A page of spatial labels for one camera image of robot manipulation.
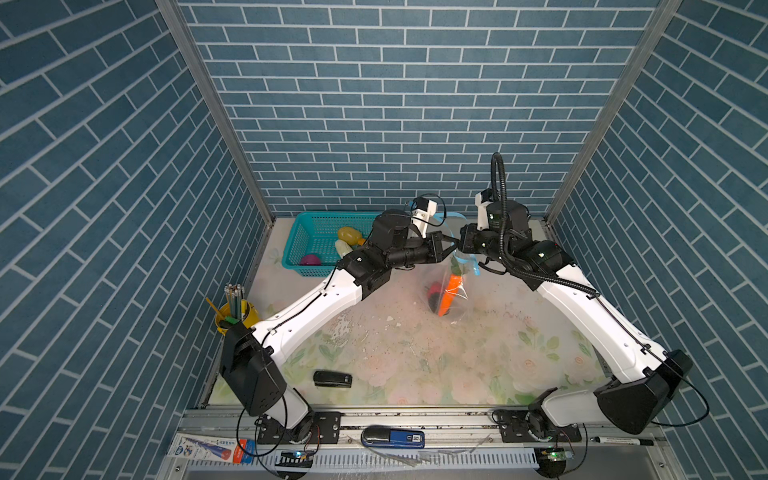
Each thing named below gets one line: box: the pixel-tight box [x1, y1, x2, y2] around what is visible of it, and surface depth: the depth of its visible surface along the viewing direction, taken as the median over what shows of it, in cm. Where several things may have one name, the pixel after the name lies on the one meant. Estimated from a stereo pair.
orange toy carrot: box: [438, 257, 465, 317], surface depth 77 cm
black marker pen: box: [590, 436, 654, 446], surface depth 73 cm
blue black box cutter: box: [361, 425, 425, 449], surface depth 71 cm
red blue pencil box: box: [168, 433, 256, 465], surface depth 71 cm
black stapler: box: [313, 370, 353, 388], surface depth 81 cm
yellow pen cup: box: [215, 283, 260, 336], surface depth 84 cm
